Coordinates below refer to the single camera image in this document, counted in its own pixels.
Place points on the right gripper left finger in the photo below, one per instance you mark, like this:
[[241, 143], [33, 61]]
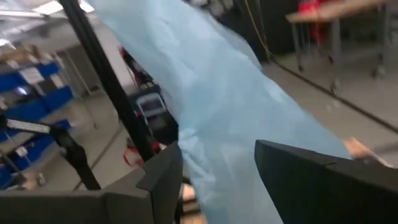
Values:
[[124, 205]]

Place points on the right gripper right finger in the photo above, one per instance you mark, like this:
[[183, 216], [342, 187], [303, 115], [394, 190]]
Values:
[[326, 193]]

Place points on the light blue trash bag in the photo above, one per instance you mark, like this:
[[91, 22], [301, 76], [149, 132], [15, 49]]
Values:
[[217, 93]]

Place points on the black slanted pole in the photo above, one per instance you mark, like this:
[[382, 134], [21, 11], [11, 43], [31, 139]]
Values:
[[105, 77]]

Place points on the blue storage bin rack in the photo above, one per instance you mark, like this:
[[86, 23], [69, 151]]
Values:
[[31, 102]]

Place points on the wooden top metal table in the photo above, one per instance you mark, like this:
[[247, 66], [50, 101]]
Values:
[[335, 18]]

